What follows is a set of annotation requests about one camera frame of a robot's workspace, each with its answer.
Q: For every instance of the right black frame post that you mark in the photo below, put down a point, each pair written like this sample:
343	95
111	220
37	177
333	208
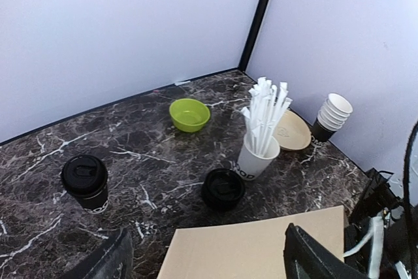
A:
253	34

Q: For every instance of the stack of paper cups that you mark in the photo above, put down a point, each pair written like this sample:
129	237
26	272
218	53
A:
331	117

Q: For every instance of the single black lid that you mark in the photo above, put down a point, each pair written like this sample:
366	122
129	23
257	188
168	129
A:
84	176

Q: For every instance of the beige plate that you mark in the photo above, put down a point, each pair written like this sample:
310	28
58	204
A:
292	132

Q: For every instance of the white cup holding straws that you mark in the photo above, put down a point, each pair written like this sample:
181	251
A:
249	165

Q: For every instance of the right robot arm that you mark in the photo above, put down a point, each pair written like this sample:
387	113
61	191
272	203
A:
382	230

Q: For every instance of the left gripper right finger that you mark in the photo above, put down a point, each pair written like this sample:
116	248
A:
304	257

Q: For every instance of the black paper coffee cup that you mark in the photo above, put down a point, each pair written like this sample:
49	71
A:
95	204

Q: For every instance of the bundle of white wrapped straws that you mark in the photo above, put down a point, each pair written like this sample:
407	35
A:
267	105

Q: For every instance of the green bowl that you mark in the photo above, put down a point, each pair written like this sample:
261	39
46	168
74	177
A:
189	115

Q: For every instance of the stack of black lids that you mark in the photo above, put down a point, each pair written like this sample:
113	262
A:
222	189

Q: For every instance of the brown paper bag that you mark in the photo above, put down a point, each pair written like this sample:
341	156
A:
248	250

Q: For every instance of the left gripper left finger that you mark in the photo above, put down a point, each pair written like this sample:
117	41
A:
112	259

